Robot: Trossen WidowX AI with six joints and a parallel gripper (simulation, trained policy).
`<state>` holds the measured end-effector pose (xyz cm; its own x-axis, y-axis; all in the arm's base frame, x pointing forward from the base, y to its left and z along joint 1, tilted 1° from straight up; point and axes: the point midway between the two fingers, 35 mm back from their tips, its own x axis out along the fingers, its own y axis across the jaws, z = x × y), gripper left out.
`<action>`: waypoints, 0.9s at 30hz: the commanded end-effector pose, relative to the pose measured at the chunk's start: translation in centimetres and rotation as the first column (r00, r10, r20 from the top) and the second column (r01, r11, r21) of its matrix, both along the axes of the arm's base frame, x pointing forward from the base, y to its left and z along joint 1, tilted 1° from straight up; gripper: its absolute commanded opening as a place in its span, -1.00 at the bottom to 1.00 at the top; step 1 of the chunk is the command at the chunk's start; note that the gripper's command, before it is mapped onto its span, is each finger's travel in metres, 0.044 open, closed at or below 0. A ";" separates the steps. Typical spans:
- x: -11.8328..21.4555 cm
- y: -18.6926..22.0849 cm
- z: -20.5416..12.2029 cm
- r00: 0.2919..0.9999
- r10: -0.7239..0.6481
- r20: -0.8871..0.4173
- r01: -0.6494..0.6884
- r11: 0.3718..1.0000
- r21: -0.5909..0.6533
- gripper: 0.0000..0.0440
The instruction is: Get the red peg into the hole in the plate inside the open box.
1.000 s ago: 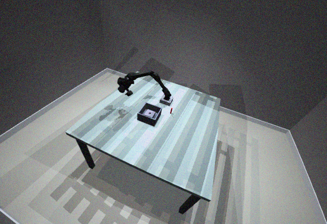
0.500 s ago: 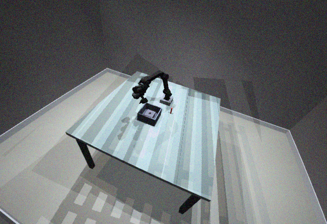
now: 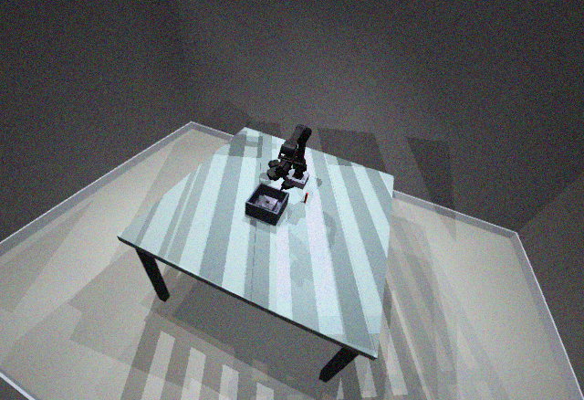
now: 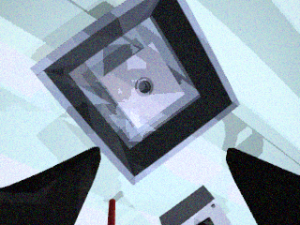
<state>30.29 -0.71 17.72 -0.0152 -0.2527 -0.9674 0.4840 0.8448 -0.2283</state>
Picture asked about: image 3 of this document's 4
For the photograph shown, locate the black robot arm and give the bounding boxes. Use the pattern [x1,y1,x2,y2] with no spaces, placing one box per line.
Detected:
[266,124,312,181]

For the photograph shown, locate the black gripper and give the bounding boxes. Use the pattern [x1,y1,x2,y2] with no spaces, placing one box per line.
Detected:
[268,159,295,191]

